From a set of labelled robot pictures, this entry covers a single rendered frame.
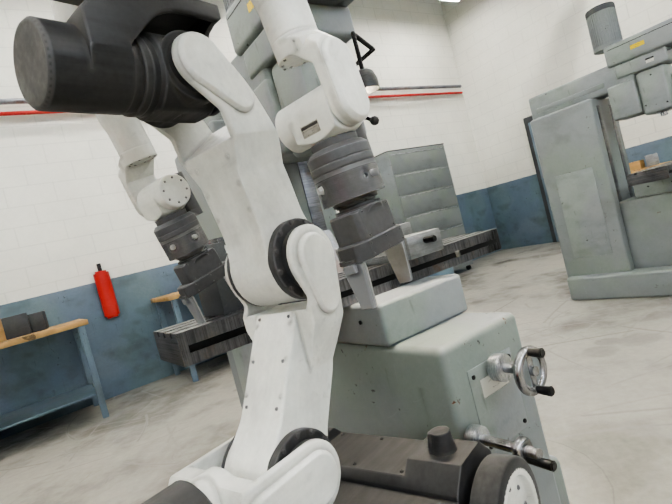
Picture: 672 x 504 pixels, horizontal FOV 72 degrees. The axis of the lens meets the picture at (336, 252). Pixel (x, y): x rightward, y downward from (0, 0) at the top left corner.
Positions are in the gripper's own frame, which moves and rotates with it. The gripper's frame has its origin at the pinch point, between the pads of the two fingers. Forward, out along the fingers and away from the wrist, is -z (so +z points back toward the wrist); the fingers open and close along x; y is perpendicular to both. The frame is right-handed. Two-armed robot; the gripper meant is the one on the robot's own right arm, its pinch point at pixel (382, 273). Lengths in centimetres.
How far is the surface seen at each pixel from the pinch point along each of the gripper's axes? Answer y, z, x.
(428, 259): 37, -15, 84
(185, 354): 62, -8, 5
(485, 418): 18, -51, 47
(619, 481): 6, -106, 100
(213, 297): 67, 1, 21
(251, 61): 68, 68, 71
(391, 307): 34, -19, 50
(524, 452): 5, -51, 34
